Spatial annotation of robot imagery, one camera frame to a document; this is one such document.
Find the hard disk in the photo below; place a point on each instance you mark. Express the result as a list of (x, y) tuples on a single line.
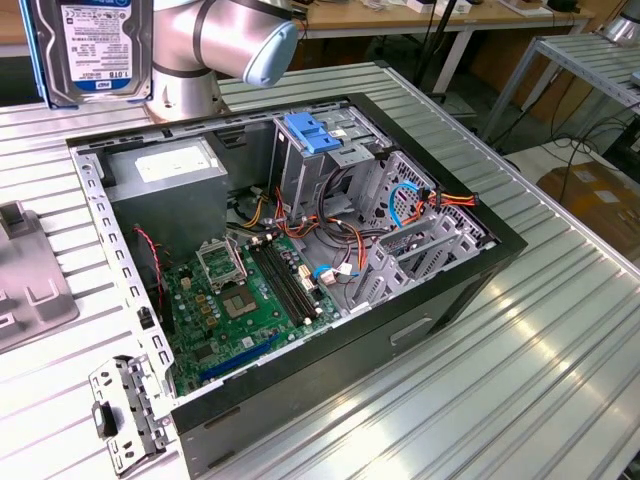
[(95, 45)]

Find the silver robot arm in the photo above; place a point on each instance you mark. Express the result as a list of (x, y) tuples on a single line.
[(180, 95)]

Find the grey metal disk bay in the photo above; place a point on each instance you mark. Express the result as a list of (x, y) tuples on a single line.
[(382, 270)]

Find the black RAM slot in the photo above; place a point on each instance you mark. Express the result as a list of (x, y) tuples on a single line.
[(294, 280), (281, 285)]

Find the grey optical drive bay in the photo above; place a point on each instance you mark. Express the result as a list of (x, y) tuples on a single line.
[(300, 185)]

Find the green motherboard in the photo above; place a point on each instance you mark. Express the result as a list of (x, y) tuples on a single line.
[(265, 320)]

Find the CPU socket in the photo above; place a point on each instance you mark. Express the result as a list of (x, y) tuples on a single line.
[(239, 304)]

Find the blue drive latch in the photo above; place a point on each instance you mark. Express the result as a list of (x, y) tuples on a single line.
[(310, 135)]

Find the black open PC case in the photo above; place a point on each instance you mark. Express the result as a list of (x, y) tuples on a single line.
[(325, 365)]

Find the blue expansion slot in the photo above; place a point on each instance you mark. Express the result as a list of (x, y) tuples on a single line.
[(240, 358)]

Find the grey power supply unit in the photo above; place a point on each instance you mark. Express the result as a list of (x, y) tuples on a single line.
[(165, 210)]

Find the black case fan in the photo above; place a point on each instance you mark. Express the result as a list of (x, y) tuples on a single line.
[(150, 285)]

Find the wooden desk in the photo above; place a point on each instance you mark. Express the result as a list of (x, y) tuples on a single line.
[(350, 22)]

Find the black tripod stand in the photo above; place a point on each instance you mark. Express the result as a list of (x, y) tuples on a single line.
[(434, 45)]

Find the small white box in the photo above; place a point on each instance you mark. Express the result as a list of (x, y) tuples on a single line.
[(420, 6)]

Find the large labelled cardboard box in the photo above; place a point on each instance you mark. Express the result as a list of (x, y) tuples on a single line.
[(590, 195)]

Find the grey parts rack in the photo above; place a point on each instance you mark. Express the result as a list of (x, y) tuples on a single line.
[(35, 270)]

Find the hinged metal slot bracket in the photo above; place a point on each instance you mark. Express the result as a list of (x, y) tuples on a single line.
[(135, 400)]

